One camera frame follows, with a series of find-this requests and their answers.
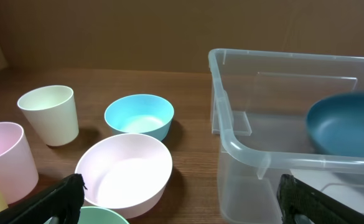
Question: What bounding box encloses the pink plastic cup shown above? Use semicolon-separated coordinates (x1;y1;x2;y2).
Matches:
0;122;39;204

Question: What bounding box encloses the pink plastic bowl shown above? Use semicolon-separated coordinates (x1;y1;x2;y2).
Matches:
75;134;173;219

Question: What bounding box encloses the light blue plastic bowl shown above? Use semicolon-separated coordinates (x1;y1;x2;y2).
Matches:
104;94;175;141

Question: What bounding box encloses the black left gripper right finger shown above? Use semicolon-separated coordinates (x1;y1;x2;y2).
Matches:
277;174;364;224

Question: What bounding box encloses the cream plastic cup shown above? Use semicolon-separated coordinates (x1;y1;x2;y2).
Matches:
17;85;79;147

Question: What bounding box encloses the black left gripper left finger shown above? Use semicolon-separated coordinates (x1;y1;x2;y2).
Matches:
0;174;86;224

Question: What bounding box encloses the clear plastic storage container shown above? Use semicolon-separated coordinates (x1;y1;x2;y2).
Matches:
208;49;364;223

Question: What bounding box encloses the mint green plastic bowl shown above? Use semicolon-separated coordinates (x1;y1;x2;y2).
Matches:
76;206;129;224

